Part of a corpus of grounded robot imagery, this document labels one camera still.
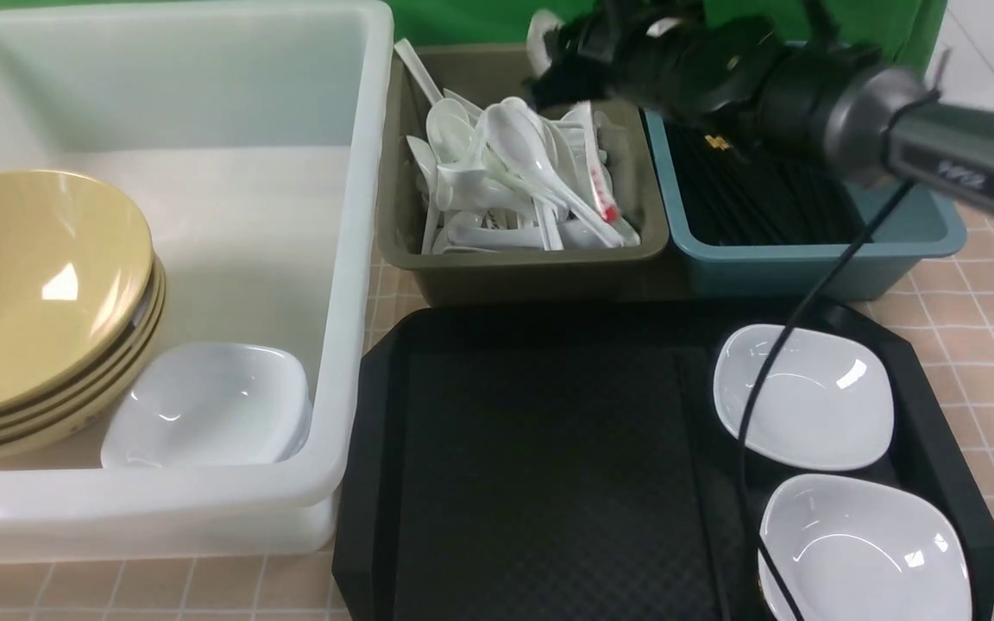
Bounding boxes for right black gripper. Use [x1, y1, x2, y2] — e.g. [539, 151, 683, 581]
[525, 1, 788, 122]

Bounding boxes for white side dish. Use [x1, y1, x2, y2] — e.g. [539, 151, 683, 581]
[758, 474, 973, 620]
[713, 323, 895, 471]

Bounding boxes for tan noodle bowl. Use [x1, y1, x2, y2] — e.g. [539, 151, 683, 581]
[0, 170, 153, 406]

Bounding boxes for white spoon red handle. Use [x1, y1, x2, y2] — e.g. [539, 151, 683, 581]
[571, 102, 620, 223]

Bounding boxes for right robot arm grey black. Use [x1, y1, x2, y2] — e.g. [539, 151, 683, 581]
[525, 1, 994, 216]

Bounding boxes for bottom stacked tan bowl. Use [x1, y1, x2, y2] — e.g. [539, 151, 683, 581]
[0, 294, 167, 459]

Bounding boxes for middle stacked tan bowl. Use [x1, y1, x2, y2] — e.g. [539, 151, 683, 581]
[0, 258, 167, 443]

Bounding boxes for bundle of black chopsticks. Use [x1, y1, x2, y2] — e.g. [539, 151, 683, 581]
[665, 123, 864, 247]

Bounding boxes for top white soup spoon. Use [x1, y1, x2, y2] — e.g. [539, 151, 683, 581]
[480, 103, 623, 248]

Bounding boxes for olive plastic spoon bin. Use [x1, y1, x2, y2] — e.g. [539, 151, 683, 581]
[374, 58, 670, 306]

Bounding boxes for pile of white spoons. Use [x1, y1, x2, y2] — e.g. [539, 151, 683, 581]
[406, 88, 640, 254]

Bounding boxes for green cloth backdrop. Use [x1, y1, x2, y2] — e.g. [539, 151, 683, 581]
[0, 0, 948, 78]

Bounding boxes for white spoon leaning on rim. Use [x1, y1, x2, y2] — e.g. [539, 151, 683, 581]
[394, 38, 444, 105]

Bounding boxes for blue plastic chopstick bin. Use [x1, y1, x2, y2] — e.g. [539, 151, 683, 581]
[644, 111, 969, 302]

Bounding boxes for black plastic serving tray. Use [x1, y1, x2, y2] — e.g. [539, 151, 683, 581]
[331, 298, 994, 621]

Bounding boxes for large white plastic tub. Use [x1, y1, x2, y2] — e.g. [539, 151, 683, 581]
[0, 1, 394, 563]

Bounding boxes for white dish in tub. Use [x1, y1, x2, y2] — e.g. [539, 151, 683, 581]
[100, 342, 312, 469]

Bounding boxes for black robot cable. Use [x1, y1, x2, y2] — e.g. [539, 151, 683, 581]
[736, 177, 916, 621]

